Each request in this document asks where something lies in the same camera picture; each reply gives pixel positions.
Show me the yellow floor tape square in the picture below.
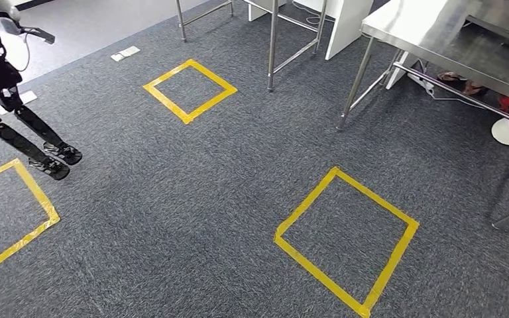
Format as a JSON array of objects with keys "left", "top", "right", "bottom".
[
  {"left": 0, "top": 158, "right": 61, "bottom": 282},
  {"left": 143, "top": 59, "right": 238, "bottom": 125},
  {"left": 274, "top": 166, "right": 420, "bottom": 318}
]

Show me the stainless steel table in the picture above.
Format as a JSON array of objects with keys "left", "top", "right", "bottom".
[
  {"left": 174, "top": 0, "right": 328, "bottom": 93},
  {"left": 337, "top": 0, "right": 509, "bottom": 230}
]

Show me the white cabinet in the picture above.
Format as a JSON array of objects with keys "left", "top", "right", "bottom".
[
  {"left": 385, "top": 49, "right": 419, "bottom": 91},
  {"left": 247, "top": 0, "right": 374, "bottom": 61}
]

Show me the white floor plate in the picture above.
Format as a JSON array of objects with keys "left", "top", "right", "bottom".
[
  {"left": 0, "top": 90, "right": 38, "bottom": 117},
  {"left": 110, "top": 45, "right": 142, "bottom": 63}
]

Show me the white power strip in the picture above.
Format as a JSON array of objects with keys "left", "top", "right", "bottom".
[{"left": 407, "top": 71, "right": 436, "bottom": 98}]

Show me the black-legged humanoid robot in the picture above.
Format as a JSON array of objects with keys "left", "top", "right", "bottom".
[{"left": 0, "top": 0, "right": 84, "bottom": 182}]

